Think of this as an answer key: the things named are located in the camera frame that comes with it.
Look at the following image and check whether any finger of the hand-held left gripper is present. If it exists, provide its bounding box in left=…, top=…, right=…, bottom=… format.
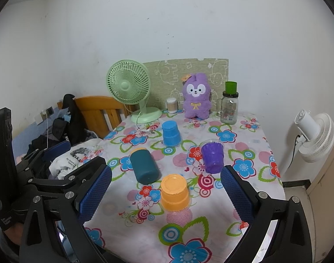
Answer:
left=17, top=141, right=71, bottom=172
left=19, top=156, right=106, bottom=195

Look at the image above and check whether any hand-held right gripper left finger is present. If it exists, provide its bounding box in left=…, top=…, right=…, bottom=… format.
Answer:
left=19, top=164, right=113, bottom=263

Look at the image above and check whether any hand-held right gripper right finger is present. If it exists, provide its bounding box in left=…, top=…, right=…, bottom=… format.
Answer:
left=220, top=165, right=312, bottom=263

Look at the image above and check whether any purple cup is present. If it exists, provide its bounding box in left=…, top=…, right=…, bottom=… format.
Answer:
left=201, top=141, right=224, bottom=174

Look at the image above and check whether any teal cup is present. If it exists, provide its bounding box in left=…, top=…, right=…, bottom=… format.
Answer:
left=130, top=148, right=160, bottom=185

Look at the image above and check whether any orange cup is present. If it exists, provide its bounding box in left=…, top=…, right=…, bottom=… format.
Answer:
left=160, top=174, right=190, bottom=211

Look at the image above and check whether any blue cup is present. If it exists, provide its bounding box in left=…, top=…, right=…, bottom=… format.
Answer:
left=162, top=121, right=182, bottom=147

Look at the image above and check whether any white printed cloth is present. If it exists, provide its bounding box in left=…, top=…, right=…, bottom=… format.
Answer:
left=49, top=138, right=104, bottom=180

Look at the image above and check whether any dark clothes pile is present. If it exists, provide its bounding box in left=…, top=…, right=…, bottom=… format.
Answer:
left=26, top=134, right=63, bottom=159

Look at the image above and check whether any black jacket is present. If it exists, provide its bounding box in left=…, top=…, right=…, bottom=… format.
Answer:
left=53, top=94, right=86, bottom=144

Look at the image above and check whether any wooden headboard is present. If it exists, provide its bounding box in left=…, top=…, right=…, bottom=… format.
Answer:
left=57, top=96, right=137, bottom=139

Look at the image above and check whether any floral tablecloth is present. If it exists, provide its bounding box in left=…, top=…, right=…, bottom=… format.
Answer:
left=83, top=110, right=287, bottom=263

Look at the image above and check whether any glass mug jar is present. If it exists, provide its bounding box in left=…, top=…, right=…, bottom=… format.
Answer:
left=217, top=91, right=239, bottom=124

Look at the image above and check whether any green desk fan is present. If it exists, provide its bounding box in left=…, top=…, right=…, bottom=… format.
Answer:
left=106, top=60, right=162, bottom=124

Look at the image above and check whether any purple plush toy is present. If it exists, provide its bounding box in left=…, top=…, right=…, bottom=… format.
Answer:
left=181, top=73, right=212, bottom=119

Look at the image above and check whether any white charging cable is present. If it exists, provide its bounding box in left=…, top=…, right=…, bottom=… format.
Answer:
left=45, top=114, right=51, bottom=150

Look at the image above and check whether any wall outlet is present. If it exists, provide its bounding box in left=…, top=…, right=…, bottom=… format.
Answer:
left=35, top=106, right=54, bottom=126

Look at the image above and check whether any black fan cable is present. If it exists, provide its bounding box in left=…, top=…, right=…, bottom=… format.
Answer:
left=286, top=134, right=305, bottom=172

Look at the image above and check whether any white wall fan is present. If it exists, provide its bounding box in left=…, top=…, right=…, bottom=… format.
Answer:
left=294, top=110, right=334, bottom=163

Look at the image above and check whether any elephant print wall mat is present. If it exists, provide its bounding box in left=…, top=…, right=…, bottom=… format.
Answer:
left=142, top=58, right=229, bottom=113

